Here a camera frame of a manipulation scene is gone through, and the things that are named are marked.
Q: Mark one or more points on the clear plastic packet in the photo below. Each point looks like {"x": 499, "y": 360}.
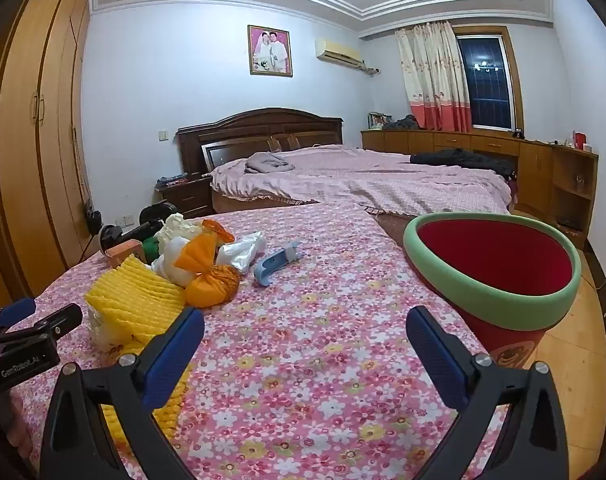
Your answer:
{"x": 240, "y": 255}

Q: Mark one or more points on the dark jacket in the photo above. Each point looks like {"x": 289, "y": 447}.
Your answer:
{"x": 463, "y": 159}

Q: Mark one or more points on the dark wooden nightstand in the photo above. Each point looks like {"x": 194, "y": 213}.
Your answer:
{"x": 188, "y": 197}

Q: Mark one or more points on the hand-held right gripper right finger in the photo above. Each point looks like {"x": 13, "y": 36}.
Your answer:
{"x": 435, "y": 355}

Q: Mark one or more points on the black plugged charger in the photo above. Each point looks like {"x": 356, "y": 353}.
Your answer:
{"x": 94, "y": 220}

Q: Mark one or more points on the cream and red curtain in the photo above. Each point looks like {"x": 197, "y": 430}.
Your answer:
{"x": 433, "y": 80}

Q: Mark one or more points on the orange block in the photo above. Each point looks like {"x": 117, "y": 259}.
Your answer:
{"x": 125, "y": 254}

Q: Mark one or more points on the orange snack wrapper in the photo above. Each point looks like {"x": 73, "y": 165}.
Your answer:
{"x": 219, "y": 232}

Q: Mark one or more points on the blue plastic clip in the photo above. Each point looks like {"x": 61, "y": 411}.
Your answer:
{"x": 270, "y": 267}

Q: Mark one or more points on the wooden wardrobe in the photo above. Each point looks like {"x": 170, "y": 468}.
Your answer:
{"x": 28, "y": 135}

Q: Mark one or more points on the translucent plastic wrapper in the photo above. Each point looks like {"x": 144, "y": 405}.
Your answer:
{"x": 105, "y": 332}

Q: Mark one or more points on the wall air conditioner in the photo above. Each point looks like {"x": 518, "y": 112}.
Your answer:
{"x": 338, "y": 51}

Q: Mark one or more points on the white cloth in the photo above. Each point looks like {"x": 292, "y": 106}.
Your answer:
{"x": 173, "y": 265}

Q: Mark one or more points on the green clover-shaped cushion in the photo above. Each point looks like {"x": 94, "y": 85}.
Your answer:
{"x": 151, "y": 249}

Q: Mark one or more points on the small red box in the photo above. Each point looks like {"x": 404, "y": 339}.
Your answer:
{"x": 580, "y": 140}

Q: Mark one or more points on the black dumbbell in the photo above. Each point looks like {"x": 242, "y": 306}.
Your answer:
{"x": 133, "y": 232}

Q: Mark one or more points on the person's left hand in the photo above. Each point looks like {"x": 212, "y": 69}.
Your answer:
{"x": 20, "y": 430}

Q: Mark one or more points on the dark wooden bed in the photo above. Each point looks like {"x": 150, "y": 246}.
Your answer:
{"x": 263, "y": 125}

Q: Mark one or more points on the framed wall photo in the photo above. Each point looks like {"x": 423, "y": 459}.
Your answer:
{"x": 270, "y": 51}

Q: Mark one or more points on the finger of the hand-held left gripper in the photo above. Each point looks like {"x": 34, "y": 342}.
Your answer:
{"x": 18, "y": 306}
{"x": 58, "y": 321}

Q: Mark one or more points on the orange plastic bag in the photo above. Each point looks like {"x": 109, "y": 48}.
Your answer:
{"x": 213, "y": 285}

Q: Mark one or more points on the pink floral tablecloth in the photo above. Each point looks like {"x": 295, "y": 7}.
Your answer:
{"x": 308, "y": 360}

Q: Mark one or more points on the dark clothes pile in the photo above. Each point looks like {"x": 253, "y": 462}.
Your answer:
{"x": 403, "y": 123}

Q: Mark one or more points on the grey folded cloth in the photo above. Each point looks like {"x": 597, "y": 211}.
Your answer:
{"x": 268, "y": 162}

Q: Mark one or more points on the cream plastic bag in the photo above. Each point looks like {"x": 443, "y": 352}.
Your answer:
{"x": 178, "y": 230}

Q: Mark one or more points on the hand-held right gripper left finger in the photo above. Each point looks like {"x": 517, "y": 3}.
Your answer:
{"x": 173, "y": 355}

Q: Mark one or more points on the red bin with green rim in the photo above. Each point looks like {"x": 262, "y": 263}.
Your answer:
{"x": 483, "y": 260}

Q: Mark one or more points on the wooden framed window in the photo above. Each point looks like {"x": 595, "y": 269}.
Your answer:
{"x": 485, "y": 80}

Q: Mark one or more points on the long wooden cabinet unit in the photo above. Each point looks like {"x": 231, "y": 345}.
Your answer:
{"x": 533, "y": 170}

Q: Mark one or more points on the white wall outlet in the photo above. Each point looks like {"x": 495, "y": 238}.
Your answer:
{"x": 128, "y": 220}

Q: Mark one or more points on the pink checked bedspread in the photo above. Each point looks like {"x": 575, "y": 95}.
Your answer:
{"x": 383, "y": 175}

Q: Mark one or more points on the small dark clutter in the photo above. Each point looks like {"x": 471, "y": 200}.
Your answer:
{"x": 173, "y": 179}

